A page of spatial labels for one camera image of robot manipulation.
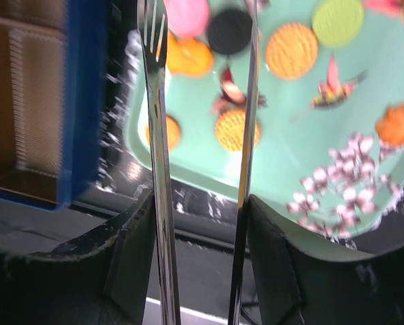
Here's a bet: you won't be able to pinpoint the pink sandwich cookie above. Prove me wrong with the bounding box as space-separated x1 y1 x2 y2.
165 0 210 37

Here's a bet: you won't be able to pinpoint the green floral serving tray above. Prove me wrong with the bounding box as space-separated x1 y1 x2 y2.
124 0 404 240

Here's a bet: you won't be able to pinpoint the yellow fish cookie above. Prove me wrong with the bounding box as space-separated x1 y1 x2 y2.
166 32 214 78

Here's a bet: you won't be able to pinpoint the gold plastic divider tray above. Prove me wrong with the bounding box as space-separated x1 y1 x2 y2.
0 1 67 209

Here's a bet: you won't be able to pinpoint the metal tongs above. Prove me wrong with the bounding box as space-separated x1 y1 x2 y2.
137 1 259 324

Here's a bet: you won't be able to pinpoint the orange flower cookie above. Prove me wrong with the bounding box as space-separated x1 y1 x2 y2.
375 103 404 146

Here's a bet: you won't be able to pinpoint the blue cookie tin box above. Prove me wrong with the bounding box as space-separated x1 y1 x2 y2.
0 1 108 211

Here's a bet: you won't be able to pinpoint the plain orange round cookie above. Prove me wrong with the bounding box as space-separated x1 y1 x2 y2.
144 115 182 152

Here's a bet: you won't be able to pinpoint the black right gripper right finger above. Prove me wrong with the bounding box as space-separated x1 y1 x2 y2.
247 196 404 324

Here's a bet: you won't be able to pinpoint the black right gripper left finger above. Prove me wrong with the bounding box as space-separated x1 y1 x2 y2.
0 193 155 324

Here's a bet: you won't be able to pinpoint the round yellow sandwich cookie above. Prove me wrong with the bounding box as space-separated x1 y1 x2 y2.
266 23 319 81
215 108 245 152

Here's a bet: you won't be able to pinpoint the black sandwich cookie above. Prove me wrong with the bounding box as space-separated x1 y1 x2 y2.
206 7 252 56

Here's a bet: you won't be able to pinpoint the green sandwich cookie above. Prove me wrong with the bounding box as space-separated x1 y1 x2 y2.
312 0 365 47

